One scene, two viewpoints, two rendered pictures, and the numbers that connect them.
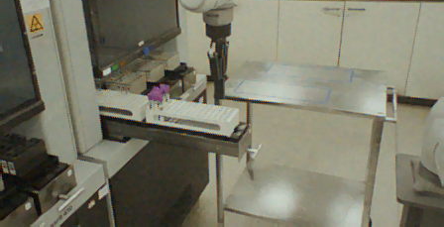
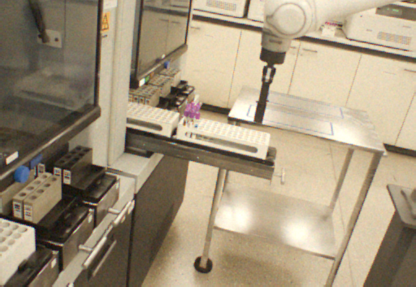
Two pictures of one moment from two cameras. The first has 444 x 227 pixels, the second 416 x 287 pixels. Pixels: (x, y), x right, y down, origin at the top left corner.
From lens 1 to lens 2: 0.42 m
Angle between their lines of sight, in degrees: 15
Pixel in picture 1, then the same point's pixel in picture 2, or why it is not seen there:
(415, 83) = not seen: hidden behind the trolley
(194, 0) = (293, 27)
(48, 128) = (93, 136)
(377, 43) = (322, 83)
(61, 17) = (121, 19)
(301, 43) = (257, 74)
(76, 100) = (115, 109)
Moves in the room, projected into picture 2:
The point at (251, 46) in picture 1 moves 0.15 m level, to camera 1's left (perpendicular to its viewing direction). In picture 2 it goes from (208, 70) to (192, 68)
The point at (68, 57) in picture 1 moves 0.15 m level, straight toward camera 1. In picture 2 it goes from (118, 63) to (138, 81)
